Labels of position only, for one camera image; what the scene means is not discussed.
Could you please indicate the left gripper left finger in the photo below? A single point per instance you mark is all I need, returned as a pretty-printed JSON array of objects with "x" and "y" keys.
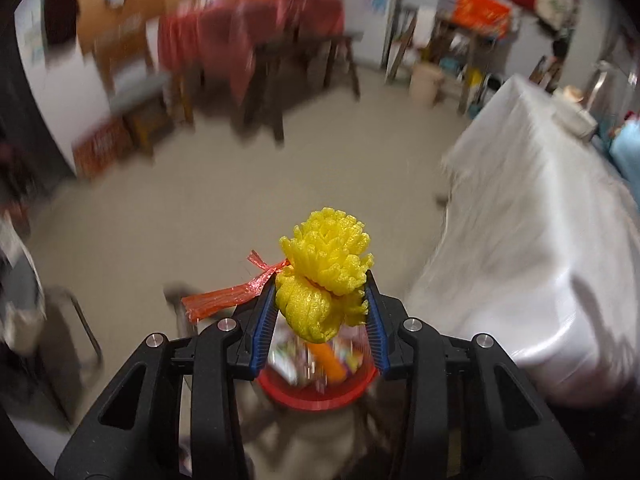
[{"x": 131, "y": 431}]

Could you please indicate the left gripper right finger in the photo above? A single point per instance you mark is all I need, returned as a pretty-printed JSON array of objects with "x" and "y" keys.
[{"x": 507, "y": 430}]

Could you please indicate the red plastic trash basket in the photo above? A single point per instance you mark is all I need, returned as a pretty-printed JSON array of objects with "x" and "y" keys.
[{"x": 318, "y": 377}]

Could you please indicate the white bed sheet tablecloth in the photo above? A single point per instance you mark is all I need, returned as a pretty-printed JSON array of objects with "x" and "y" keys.
[{"x": 539, "y": 249}]

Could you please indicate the red cardboard box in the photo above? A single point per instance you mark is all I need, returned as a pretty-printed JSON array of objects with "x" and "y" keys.
[{"x": 101, "y": 148}]

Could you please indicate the white ceramic bowl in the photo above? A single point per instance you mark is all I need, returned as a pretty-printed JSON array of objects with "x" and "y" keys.
[{"x": 573, "y": 118}]

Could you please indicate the wooden chair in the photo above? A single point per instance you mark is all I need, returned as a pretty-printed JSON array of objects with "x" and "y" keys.
[{"x": 146, "y": 97}]

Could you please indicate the beige plastic bucket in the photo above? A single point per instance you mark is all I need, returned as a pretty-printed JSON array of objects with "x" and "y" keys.
[{"x": 426, "y": 80}]

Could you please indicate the wooden bench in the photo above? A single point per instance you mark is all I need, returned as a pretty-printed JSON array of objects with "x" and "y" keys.
[{"x": 292, "y": 69}]

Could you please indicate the red tablecloth dining table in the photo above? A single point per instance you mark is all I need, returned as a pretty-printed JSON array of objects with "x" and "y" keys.
[{"x": 221, "y": 38}]

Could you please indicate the white refrigerator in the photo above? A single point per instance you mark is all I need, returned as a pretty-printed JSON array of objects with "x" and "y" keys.
[{"x": 374, "y": 21}]

